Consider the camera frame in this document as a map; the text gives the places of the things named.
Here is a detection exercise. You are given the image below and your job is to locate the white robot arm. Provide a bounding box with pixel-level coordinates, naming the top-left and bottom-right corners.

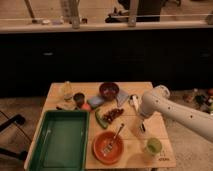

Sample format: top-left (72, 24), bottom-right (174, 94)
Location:
top-left (138, 85), bottom-right (213, 143)

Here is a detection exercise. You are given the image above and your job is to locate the green plastic tray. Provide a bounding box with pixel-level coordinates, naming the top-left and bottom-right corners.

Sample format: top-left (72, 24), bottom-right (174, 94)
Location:
top-left (27, 110), bottom-right (89, 171)

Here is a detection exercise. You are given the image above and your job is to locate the green cup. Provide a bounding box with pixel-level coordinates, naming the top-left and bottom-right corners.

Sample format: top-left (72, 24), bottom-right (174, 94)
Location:
top-left (145, 137), bottom-right (162, 156)

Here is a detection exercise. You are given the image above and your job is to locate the grey cloth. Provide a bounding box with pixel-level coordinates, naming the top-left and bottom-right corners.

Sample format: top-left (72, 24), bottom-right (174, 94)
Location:
top-left (116, 89), bottom-right (129, 107)

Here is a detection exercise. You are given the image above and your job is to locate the metal fork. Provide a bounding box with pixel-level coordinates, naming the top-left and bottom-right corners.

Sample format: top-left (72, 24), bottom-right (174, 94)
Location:
top-left (102, 123), bottom-right (125, 156)

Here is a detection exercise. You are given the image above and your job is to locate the green cucumber toy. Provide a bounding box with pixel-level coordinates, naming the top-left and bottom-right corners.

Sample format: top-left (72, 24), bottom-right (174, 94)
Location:
top-left (95, 109), bottom-right (108, 129)

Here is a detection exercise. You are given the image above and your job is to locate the orange bowl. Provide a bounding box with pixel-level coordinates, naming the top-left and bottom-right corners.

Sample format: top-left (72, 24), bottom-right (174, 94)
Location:
top-left (92, 131), bottom-right (124, 165)

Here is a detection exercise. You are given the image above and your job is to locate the dark red bowl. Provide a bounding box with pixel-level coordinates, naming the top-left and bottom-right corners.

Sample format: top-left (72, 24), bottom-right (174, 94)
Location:
top-left (99, 82), bottom-right (119, 101)

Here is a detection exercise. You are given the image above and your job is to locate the orange ball toy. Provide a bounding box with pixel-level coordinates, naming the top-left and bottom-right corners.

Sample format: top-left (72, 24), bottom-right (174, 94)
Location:
top-left (81, 103), bottom-right (91, 111)

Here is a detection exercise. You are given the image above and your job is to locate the dark small cup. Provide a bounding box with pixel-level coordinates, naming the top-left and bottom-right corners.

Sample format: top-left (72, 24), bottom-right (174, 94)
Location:
top-left (73, 93), bottom-right (85, 107)

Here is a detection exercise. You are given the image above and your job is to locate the beige flat toy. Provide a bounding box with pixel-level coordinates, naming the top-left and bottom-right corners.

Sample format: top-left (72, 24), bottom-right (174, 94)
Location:
top-left (56, 102), bottom-right (76, 110)

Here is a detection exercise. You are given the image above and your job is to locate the yellow bottle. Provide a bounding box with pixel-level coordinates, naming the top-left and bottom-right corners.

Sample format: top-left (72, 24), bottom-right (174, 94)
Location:
top-left (61, 81), bottom-right (73, 100)

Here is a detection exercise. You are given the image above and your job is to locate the black chair base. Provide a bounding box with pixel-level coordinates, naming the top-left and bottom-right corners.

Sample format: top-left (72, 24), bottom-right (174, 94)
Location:
top-left (0, 114), bottom-right (28, 161)

